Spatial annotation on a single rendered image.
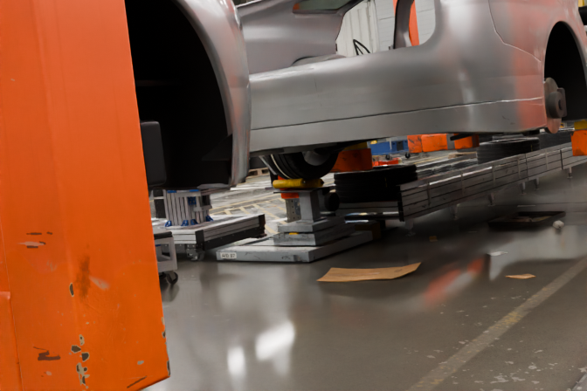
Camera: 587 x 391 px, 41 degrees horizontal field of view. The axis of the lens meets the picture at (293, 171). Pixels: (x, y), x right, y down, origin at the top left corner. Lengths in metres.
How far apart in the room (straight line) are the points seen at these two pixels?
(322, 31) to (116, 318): 4.63
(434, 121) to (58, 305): 2.87
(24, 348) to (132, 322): 0.17
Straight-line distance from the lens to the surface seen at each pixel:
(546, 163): 8.47
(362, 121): 3.98
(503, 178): 7.43
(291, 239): 5.37
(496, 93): 3.78
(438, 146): 7.61
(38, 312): 1.20
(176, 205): 6.25
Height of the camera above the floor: 0.88
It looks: 3 degrees down
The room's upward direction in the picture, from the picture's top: 7 degrees counter-clockwise
